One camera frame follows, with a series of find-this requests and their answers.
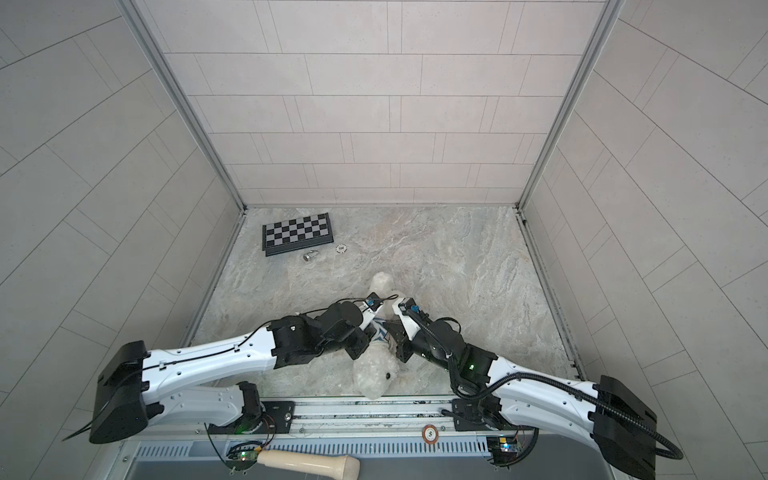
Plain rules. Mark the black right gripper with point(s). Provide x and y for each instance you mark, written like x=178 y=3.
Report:
x=400 y=342

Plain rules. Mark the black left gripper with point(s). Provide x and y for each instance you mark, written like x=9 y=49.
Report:
x=363 y=343

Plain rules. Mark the white plush teddy bear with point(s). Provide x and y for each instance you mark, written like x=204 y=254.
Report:
x=376 y=369

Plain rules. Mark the blue white striped knit sweater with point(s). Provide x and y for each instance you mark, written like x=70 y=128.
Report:
x=379 y=336

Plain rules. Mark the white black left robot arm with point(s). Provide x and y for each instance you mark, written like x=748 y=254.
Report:
x=132 y=387

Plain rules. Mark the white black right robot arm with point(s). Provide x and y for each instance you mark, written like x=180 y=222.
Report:
x=606 y=416

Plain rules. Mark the small silver metal jar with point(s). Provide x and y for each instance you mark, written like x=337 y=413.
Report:
x=310 y=255

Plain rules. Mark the red round sticker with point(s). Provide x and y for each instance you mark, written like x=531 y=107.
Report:
x=430 y=434

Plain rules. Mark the folded black chess board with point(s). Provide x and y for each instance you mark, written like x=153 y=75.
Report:
x=297 y=234

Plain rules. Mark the right green circuit board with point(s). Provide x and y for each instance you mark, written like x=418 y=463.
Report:
x=504 y=451

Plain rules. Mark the green circuit board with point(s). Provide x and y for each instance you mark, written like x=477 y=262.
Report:
x=504 y=451
x=243 y=456

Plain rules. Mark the left green circuit board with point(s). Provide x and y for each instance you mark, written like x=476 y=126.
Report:
x=243 y=456

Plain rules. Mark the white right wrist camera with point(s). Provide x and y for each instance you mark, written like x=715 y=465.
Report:
x=409 y=313

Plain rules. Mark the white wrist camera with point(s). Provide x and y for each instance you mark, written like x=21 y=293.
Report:
x=369 y=309
x=409 y=313

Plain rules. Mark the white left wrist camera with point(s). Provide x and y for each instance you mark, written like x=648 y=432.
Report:
x=369 y=309

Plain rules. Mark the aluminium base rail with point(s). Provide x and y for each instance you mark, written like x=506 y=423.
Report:
x=385 y=428

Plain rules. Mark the beige wooden handle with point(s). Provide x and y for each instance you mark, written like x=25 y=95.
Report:
x=334 y=467

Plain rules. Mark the aluminium corner frame post right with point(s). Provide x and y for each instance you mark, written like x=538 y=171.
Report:
x=600 y=34

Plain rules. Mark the aluminium corner frame post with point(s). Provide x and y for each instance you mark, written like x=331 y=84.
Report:
x=600 y=34
x=152 y=51

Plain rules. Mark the aluminium corner frame post left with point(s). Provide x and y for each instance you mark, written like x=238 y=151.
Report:
x=152 y=51

